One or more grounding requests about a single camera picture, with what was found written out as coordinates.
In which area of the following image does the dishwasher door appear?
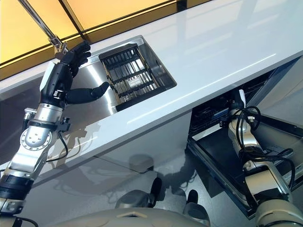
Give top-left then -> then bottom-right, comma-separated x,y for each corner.
187,113 -> 303,218

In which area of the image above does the dark robot foot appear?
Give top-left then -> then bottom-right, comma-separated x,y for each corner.
150,177 -> 163,202
187,189 -> 199,205

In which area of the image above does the dark right robot foot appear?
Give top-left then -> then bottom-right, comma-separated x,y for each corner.
187,189 -> 199,205

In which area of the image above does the dark left robot foot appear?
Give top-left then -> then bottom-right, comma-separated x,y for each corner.
150,177 -> 163,202

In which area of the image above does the stainless steel sink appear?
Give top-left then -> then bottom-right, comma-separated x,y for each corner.
63,35 -> 178,118

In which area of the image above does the dark dishwasher rack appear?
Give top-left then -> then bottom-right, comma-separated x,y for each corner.
190,73 -> 272,136

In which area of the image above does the silver robot leg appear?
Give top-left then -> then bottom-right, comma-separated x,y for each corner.
114,189 -> 155,209
183,202 -> 211,227

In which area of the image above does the silver robot torso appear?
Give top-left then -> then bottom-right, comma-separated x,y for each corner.
53,207 -> 209,227

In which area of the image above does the black wire dish rack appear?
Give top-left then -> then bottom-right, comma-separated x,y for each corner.
98,43 -> 162,105

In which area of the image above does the silver right robot leg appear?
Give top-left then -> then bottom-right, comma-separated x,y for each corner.
183,202 -> 211,227

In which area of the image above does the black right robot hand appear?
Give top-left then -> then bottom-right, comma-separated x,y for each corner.
228,89 -> 247,110

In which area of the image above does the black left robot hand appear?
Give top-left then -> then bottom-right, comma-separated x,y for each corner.
39,41 -> 111,109

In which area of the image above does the chrome kitchen faucet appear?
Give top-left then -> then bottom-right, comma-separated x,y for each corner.
18,0 -> 70,60

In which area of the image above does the white glossy cabinet front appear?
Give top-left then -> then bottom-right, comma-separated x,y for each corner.
0,110 -> 193,227

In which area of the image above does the open built-in dishwasher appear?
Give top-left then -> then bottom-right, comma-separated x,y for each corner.
186,56 -> 303,218

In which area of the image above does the dark window frame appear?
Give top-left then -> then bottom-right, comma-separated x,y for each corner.
0,0 -> 215,81

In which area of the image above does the silver left robot leg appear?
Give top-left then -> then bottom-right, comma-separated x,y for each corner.
114,189 -> 155,209

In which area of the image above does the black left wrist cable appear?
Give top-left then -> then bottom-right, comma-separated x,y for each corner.
45,131 -> 70,164

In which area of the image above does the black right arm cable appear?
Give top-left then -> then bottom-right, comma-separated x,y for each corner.
236,105 -> 297,191

